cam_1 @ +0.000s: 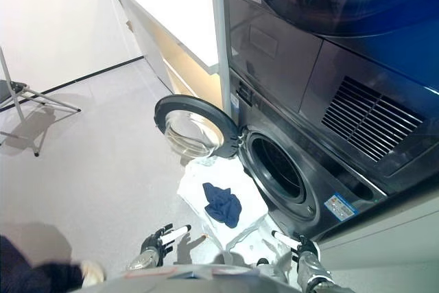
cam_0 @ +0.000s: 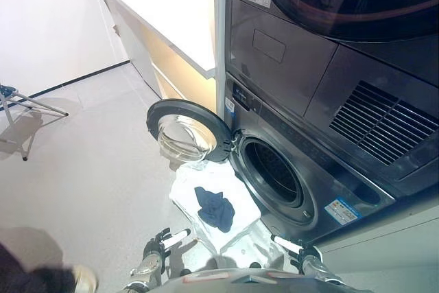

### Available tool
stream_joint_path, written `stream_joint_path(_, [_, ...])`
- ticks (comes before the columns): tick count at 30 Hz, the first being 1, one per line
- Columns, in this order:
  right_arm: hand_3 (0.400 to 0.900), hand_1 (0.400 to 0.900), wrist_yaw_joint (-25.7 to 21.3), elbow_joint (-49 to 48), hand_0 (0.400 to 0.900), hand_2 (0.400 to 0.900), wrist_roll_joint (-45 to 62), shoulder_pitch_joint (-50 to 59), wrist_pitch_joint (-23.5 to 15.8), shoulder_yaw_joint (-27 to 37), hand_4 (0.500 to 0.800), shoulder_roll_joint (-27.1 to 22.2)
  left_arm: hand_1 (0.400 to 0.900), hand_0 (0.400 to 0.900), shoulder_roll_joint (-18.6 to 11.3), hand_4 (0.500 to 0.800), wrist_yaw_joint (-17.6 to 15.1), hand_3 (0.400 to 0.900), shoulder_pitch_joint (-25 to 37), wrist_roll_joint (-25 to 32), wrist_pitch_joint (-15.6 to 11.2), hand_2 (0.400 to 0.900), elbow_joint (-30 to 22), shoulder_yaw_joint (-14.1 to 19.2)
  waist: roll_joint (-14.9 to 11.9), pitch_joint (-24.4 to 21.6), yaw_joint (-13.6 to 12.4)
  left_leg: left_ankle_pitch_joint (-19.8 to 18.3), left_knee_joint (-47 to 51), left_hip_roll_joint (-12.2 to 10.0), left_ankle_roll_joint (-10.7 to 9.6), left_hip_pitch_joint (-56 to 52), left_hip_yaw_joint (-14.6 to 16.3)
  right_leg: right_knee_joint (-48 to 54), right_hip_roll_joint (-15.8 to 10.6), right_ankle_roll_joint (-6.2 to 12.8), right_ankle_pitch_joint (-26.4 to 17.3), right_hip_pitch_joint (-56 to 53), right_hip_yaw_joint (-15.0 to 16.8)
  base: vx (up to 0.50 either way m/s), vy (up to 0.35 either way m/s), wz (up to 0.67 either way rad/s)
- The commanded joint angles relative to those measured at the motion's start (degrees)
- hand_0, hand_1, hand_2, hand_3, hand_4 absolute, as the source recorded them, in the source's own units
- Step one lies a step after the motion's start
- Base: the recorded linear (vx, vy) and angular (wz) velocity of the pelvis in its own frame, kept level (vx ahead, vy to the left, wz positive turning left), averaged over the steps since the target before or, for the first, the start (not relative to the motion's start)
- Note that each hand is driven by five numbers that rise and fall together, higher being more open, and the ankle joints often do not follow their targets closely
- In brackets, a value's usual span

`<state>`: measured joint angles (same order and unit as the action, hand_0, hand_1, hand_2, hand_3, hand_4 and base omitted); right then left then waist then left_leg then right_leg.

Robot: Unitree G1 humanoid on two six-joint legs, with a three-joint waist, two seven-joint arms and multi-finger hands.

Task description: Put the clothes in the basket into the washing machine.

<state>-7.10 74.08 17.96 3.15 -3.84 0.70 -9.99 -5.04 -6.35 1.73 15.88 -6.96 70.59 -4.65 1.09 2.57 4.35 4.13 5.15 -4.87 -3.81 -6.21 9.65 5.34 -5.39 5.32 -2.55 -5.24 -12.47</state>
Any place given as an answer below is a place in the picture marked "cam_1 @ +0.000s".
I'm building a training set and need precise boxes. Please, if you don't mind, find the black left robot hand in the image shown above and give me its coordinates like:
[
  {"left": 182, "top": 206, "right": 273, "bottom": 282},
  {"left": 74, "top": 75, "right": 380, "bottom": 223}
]
[{"left": 139, "top": 223, "right": 192, "bottom": 256}]

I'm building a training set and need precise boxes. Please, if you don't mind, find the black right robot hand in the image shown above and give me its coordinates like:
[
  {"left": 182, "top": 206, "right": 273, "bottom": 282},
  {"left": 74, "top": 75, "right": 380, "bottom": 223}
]
[{"left": 272, "top": 230, "right": 322, "bottom": 263}]

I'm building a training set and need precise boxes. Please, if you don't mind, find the dark blue garment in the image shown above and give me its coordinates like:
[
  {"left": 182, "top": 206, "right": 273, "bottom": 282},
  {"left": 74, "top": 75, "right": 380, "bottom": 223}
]
[{"left": 202, "top": 182, "right": 244, "bottom": 229}]

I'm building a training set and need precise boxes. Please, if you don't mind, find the round washing machine door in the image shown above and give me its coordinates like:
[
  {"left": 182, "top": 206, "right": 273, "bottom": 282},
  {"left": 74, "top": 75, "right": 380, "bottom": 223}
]
[{"left": 154, "top": 95, "right": 245, "bottom": 159}]

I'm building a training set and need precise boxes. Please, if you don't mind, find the silver right robot leg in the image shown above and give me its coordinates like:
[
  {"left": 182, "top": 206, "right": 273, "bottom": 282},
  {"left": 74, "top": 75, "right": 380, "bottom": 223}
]
[{"left": 254, "top": 257, "right": 292, "bottom": 289}]

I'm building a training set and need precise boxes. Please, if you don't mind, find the white warning sticker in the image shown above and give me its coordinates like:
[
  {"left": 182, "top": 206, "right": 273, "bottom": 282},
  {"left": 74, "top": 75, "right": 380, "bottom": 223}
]
[{"left": 324, "top": 195, "right": 356, "bottom": 220}]

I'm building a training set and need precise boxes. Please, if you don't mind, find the grey robot torso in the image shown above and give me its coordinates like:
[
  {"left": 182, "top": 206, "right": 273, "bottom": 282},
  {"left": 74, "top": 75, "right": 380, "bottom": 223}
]
[{"left": 82, "top": 263, "right": 299, "bottom": 293}]

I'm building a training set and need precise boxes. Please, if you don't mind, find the person's beige shoe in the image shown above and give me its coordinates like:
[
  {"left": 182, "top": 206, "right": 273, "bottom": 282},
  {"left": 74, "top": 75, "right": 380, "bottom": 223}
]
[{"left": 80, "top": 259, "right": 106, "bottom": 288}]

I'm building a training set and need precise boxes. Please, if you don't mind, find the person's dark trouser leg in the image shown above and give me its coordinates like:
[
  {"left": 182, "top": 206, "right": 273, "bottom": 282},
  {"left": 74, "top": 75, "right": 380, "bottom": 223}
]
[{"left": 0, "top": 233, "right": 84, "bottom": 293}]

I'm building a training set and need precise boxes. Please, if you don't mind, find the dark grey dryer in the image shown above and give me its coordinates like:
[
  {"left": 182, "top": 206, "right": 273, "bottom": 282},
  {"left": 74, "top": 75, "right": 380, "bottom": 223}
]
[{"left": 219, "top": 0, "right": 439, "bottom": 180}]

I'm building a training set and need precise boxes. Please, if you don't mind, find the grey folding chair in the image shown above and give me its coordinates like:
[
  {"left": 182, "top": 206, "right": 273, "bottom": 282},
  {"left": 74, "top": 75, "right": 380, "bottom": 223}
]
[{"left": 0, "top": 45, "right": 82, "bottom": 157}]

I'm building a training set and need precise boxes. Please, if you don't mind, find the white counter cabinet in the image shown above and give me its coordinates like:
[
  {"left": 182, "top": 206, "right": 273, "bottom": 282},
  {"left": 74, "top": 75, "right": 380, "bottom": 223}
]
[{"left": 105, "top": 0, "right": 224, "bottom": 108}]

